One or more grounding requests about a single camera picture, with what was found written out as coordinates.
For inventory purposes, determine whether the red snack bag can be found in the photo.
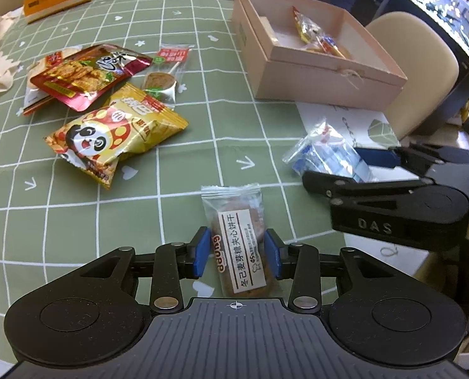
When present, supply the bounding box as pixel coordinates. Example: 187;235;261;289
43;44;152;112

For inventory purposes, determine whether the white red snack packet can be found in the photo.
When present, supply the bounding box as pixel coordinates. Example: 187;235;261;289
17;45;82;116

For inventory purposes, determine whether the yellow red packet in box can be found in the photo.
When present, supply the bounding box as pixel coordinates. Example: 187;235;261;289
292;6;347;59

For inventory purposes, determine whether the clear lollipop packet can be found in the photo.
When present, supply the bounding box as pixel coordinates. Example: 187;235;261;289
141;44;193;108

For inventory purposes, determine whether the pink open storage box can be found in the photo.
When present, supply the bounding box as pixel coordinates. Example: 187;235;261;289
232;0;407;111

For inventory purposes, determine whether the green grid tablecloth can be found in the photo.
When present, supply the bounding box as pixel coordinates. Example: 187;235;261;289
0;0;344;362

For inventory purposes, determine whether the yellow panda chips bag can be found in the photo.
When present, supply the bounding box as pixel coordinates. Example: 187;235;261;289
45;83;188;188

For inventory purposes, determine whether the white paper sheet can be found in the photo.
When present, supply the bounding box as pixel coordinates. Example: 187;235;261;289
296;103;429;276

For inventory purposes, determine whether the blue clear snack packet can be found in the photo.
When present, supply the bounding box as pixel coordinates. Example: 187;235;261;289
282;118;377;183

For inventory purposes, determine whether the brown sandwich biscuit packet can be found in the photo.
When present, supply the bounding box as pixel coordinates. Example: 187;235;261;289
201;183;276;298

